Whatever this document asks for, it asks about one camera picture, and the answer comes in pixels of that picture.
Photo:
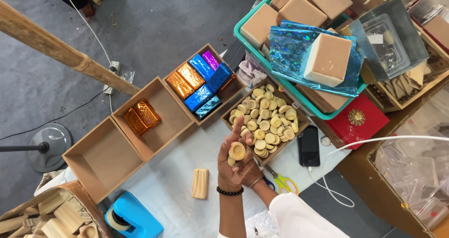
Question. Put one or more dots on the tan flat box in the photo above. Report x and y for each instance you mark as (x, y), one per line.
(321, 99)

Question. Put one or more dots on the tan soap block white sides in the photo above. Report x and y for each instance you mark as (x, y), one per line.
(329, 60)

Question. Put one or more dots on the pile of wooden discs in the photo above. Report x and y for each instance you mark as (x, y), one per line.
(268, 120)

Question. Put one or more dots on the clear plastic wrapper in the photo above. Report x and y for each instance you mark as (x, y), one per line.
(127, 76)

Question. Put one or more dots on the clear plastic container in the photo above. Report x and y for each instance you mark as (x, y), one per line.
(386, 41)

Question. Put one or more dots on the cardboard box of wooden blocks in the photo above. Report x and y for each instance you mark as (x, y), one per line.
(49, 213)

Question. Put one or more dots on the white power strip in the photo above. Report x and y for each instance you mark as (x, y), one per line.
(112, 76)

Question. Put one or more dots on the wooden box with orange packets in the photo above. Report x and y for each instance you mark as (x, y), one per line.
(165, 120)

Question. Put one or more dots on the person's right hand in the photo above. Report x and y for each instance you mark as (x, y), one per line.
(254, 176)

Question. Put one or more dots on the orange foil packet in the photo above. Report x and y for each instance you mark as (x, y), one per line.
(147, 112)
(179, 85)
(190, 75)
(134, 121)

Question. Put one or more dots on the white table cover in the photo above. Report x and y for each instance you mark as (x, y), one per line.
(168, 185)

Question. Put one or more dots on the white sleeve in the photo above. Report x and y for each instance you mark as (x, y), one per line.
(301, 218)

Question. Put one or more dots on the person's left hand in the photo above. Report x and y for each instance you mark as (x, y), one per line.
(228, 171)

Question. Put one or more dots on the carton of clear plastic boxes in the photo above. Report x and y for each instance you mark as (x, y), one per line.
(414, 176)

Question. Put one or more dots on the blue holographic foil sheet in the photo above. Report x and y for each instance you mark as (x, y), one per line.
(291, 52)

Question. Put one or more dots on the pale crumpled cloth bag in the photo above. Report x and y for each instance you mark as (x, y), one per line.
(249, 72)

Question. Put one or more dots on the wooden box with coloured packets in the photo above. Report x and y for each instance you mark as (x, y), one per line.
(229, 90)

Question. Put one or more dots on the red tray with supplies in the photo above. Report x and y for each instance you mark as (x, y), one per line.
(433, 15)

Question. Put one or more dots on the teal foil packet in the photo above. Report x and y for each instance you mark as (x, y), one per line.
(208, 107)

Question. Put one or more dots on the ridged wooden block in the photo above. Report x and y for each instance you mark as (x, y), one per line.
(200, 183)

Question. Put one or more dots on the blue tape dispenser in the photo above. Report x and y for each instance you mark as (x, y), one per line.
(135, 217)

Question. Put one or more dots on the grey fan stand base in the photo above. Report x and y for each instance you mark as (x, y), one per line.
(52, 146)

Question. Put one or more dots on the blue foil packet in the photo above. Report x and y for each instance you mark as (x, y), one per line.
(219, 77)
(201, 67)
(198, 97)

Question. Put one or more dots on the round wooden knob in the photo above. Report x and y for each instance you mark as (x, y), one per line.
(237, 151)

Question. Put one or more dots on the wooden crate of tan pieces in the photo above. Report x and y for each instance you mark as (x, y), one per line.
(410, 85)

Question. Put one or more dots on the black smartphone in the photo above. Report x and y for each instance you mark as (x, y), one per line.
(308, 145)

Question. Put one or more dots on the teal plastic basket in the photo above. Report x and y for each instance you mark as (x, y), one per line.
(266, 68)

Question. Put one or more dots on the wooden box with discs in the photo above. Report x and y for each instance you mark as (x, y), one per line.
(298, 120)

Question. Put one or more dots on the empty wooden box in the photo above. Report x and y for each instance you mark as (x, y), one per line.
(103, 159)

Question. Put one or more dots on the bamboo pole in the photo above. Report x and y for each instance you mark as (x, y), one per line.
(63, 45)

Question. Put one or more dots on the purple foil packet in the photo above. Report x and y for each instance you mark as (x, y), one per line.
(211, 60)

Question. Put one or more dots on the red gift box gold ornament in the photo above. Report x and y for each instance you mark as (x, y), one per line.
(356, 120)

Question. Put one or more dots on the thin metal bangle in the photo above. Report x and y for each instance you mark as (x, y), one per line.
(256, 182)

